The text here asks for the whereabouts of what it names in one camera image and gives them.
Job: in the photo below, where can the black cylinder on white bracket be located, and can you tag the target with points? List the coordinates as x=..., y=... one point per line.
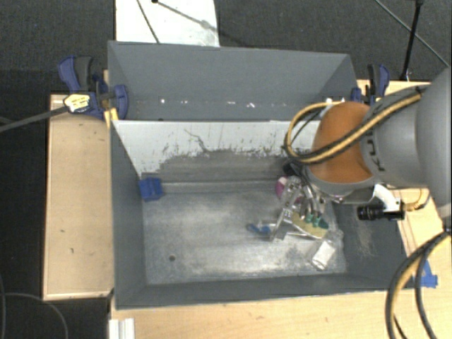
x=374, y=211

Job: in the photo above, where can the small blue tool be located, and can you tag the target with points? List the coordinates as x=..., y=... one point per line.
x=255, y=229

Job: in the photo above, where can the pale wood board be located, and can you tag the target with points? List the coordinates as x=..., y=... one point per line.
x=79, y=203

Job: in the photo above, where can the grey metal bin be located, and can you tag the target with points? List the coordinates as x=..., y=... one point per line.
x=212, y=80

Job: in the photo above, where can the yellow flat thing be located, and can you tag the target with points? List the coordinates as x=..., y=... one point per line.
x=318, y=230

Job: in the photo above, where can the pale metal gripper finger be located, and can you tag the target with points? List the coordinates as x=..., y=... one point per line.
x=277, y=224
x=287, y=226

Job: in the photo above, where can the clear plastic bottle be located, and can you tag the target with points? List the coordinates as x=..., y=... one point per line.
x=324, y=253

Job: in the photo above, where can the blue ribbed block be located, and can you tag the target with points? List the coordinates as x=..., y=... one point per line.
x=151, y=188

